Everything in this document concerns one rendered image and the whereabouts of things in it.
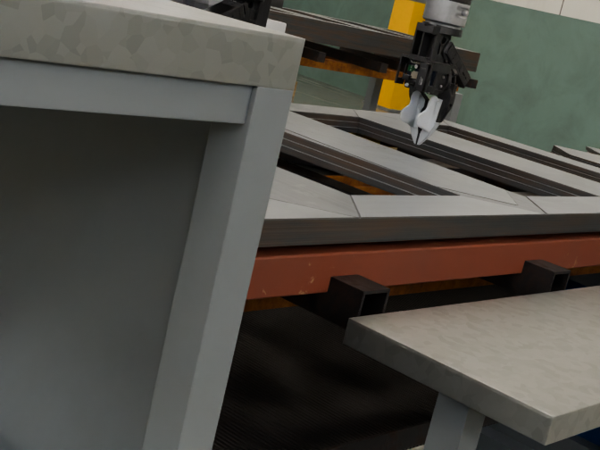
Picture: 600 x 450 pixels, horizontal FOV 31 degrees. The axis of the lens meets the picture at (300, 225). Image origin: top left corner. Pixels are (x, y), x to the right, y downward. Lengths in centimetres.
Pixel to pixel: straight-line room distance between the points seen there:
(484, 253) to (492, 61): 948
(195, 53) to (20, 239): 40
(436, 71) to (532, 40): 880
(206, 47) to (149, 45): 5
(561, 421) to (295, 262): 33
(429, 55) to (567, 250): 43
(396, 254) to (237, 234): 53
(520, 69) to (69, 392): 982
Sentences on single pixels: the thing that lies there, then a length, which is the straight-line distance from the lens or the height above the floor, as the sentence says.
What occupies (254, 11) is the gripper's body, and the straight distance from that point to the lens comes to 193.
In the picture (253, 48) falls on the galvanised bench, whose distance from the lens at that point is 80.
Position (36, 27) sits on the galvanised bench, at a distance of 68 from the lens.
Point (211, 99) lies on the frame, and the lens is 79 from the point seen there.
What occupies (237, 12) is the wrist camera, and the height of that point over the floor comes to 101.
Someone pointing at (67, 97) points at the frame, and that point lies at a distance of 71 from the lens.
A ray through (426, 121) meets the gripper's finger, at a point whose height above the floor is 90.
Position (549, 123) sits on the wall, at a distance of 1044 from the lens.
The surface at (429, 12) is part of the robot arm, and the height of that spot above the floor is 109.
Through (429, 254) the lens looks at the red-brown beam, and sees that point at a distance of 141.
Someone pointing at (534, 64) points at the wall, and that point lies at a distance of 1064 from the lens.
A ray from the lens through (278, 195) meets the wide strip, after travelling 128.
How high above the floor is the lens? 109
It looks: 12 degrees down
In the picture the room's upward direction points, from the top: 13 degrees clockwise
